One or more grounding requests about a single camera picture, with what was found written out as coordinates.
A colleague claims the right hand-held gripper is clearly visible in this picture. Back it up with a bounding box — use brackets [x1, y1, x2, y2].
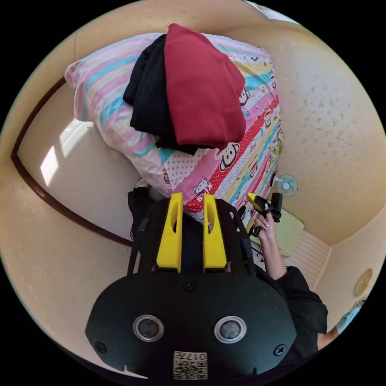
[246, 193, 274, 238]

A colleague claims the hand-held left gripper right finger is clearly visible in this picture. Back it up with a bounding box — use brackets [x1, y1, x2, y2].
[203, 194, 228, 273]

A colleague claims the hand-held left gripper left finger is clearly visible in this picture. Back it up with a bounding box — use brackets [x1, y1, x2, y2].
[156, 192, 184, 273]

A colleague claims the person's right forearm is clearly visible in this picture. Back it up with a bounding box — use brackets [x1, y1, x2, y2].
[259, 235, 288, 281]

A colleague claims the person's right hand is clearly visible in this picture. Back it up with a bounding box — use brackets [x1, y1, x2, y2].
[252, 215, 277, 242]

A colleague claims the small white fan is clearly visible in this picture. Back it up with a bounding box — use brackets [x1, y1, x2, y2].
[273, 174, 298, 197]

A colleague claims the bed with cartoon printed sheet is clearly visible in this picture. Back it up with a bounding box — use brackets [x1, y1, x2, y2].
[156, 36, 285, 230]

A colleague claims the person's body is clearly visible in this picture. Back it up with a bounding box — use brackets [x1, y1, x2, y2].
[253, 265, 369, 364]

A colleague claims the pile of clothes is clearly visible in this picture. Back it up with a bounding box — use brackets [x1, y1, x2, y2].
[123, 23, 248, 157]

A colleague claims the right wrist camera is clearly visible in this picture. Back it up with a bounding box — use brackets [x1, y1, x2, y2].
[270, 192, 283, 224]

